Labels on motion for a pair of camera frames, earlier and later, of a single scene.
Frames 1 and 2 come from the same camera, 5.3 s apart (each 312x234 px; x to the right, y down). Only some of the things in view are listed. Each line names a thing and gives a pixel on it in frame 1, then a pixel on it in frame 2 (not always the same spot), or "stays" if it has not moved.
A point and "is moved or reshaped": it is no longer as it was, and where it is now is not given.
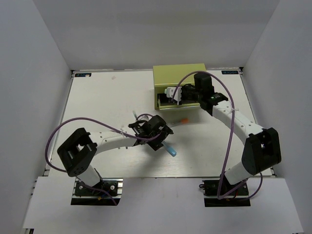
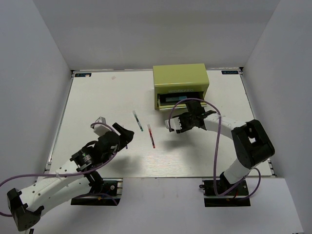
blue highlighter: (170, 149) is moved or reshaped
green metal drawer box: (171, 76) stays
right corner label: (225, 72) stays
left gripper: (156, 144) → (126, 135)
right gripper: (184, 88) → (184, 128)
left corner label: (82, 74) stays
